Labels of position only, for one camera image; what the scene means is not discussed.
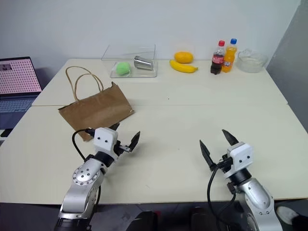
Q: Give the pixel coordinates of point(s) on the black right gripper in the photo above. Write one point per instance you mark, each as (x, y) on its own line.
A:
(225, 163)

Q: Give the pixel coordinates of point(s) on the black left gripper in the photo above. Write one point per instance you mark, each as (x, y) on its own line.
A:
(123, 149)

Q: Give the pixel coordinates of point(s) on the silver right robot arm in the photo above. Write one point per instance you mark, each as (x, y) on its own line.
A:
(256, 192)

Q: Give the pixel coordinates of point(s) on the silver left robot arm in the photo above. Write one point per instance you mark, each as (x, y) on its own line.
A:
(84, 176)

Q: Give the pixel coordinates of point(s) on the brown paper bag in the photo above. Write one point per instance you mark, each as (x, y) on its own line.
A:
(96, 110)

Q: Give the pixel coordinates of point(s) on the clear plastic box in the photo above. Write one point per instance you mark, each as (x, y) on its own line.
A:
(142, 73)

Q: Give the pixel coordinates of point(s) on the green ball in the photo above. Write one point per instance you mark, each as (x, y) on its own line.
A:
(122, 68)

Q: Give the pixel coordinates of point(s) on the stainless steel cup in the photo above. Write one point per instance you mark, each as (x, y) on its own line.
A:
(143, 63)

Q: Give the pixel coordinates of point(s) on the cola bottle red cap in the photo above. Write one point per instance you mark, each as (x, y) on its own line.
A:
(217, 63)

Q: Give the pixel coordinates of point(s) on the yellow banana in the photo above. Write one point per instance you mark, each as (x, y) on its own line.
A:
(183, 68)

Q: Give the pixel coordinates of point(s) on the orange soda bottle blue cap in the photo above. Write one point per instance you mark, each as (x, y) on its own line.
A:
(229, 60)

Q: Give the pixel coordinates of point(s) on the clear glass bowl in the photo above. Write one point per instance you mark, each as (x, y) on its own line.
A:
(252, 65)

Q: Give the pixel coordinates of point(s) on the orange fruit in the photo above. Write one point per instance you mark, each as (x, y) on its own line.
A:
(183, 57)

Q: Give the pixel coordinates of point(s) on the white shoe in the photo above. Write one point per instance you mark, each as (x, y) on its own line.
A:
(287, 214)

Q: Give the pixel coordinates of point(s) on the small black device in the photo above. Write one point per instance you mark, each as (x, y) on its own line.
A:
(5, 133)

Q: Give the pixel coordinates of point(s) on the open laptop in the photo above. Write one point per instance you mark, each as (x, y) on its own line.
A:
(16, 77)

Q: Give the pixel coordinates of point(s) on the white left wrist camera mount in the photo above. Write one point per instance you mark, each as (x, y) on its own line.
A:
(104, 139)

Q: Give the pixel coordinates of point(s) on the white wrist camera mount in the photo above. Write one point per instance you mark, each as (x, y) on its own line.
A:
(241, 156)
(104, 139)

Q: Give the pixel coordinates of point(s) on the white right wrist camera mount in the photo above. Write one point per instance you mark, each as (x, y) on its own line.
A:
(241, 156)

